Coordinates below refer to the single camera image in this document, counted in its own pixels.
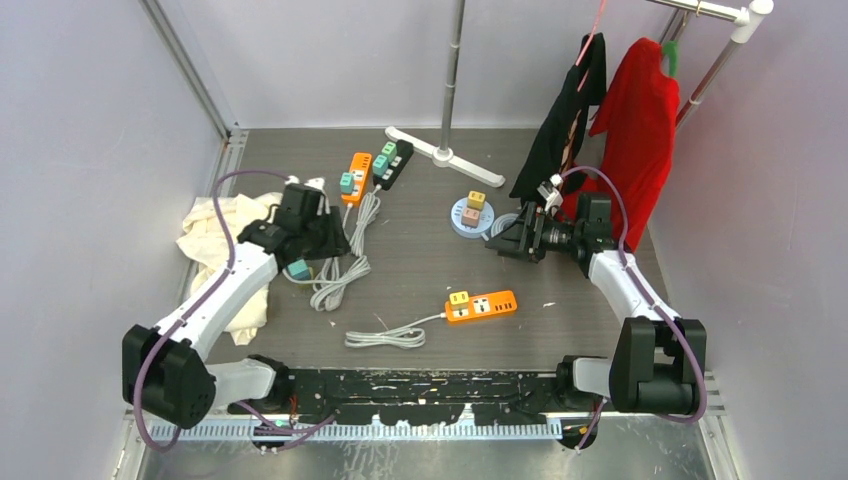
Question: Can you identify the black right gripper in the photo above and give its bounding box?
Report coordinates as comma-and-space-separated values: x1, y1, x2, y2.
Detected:
486, 201, 583, 264

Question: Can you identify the round blue power socket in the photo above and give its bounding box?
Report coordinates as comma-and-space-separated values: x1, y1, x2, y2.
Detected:
450, 197, 496, 240

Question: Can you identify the teal plug adapter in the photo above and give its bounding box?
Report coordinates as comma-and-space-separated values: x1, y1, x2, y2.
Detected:
286, 259, 312, 281

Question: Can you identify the yellow adapter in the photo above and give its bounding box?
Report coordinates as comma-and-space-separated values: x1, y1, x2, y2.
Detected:
448, 291, 470, 318
466, 190, 486, 211

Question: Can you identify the orange power strip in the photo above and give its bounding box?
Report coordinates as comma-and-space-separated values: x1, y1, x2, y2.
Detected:
341, 152, 373, 207
444, 290, 518, 324

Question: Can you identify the white power strip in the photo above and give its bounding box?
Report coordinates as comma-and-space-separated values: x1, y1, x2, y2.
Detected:
282, 176, 329, 215

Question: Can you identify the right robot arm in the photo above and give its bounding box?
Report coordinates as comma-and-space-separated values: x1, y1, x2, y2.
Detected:
485, 193, 707, 422

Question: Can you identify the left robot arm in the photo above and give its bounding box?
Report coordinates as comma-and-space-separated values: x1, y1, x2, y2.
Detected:
121, 183, 351, 431

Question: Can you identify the teal adapter on orange strip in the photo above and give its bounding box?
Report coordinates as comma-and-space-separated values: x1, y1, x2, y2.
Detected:
339, 172, 356, 195

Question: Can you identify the teal adapter on black strip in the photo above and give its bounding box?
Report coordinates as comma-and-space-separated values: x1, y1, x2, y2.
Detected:
371, 154, 389, 177

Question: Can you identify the black hanging garment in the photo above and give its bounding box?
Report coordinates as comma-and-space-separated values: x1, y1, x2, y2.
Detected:
509, 33, 607, 202

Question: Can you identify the white clothes rack stand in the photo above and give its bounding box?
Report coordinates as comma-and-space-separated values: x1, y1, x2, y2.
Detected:
384, 0, 506, 188

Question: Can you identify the green adapter on black strip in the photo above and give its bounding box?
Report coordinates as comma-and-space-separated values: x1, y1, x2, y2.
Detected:
380, 141, 398, 162

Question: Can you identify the black power strip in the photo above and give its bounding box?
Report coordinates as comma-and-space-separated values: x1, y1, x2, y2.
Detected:
371, 140, 415, 191

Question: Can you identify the cream cloth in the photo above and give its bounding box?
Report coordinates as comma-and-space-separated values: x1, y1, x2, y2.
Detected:
176, 192, 293, 346

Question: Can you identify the red hanging garment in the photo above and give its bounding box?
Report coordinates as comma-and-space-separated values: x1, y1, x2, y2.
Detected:
589, 38, 680, 250

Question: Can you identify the white cable of far strips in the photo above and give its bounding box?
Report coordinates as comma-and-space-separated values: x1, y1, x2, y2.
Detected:
341, 188, 383, 258

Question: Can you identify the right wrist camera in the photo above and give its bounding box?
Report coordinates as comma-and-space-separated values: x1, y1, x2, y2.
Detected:
537, 174, 564, 214

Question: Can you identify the white bundled cable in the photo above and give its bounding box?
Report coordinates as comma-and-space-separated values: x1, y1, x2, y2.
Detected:
343, 313, 448, 350

